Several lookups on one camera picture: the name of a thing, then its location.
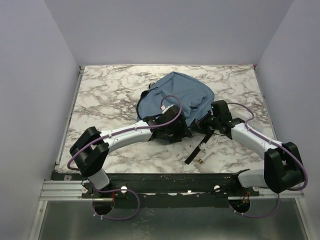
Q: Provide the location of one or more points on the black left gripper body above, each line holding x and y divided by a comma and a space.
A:
178, 132

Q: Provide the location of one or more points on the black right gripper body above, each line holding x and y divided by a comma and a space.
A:
207, 123

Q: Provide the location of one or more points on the blue student backpack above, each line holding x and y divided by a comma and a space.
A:
181, 90

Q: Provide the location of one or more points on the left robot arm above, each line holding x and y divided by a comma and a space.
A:
90, 151

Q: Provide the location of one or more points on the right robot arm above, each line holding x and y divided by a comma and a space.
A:
282, 164

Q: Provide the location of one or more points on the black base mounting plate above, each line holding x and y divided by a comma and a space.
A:
163, 190

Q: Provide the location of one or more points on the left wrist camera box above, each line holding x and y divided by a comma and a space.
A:
167, 110

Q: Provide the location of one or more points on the aluminium frame rail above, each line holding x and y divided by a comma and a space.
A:
62, 190

